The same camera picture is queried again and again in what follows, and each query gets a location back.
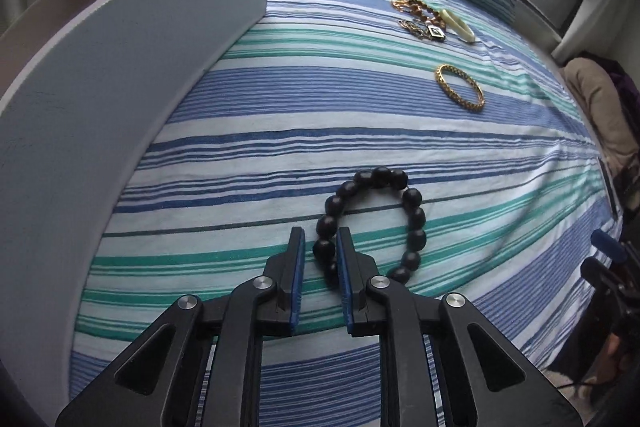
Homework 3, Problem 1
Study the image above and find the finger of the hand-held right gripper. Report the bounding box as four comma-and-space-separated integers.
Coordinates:
591, 229, 627, 266

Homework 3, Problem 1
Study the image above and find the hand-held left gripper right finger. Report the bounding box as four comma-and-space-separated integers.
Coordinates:
336, 227, 583, 427

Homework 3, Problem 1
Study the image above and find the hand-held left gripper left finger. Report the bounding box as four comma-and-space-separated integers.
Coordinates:
55, 227, 306, 427

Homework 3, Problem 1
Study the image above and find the black bead bracelet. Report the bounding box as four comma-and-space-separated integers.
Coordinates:
312, 166, 427, 291

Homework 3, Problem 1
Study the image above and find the white cardboard box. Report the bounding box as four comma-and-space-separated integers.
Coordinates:
0, 0, 276, 410

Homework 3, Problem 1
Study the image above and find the beige cushion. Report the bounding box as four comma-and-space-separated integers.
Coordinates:
564, 56, 640, 180

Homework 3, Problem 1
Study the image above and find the white jade bangle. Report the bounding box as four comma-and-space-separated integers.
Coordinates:
440, 8, 475, 44

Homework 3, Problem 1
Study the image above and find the gold chain bangle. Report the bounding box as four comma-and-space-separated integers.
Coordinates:
433, 63, 486, 113

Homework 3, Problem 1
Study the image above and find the black square pendant necklace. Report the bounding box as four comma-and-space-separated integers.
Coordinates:
398, 19, 447, 43

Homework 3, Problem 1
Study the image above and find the brown gold chain bracelet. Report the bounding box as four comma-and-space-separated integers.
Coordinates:
390, 0, 444, 26

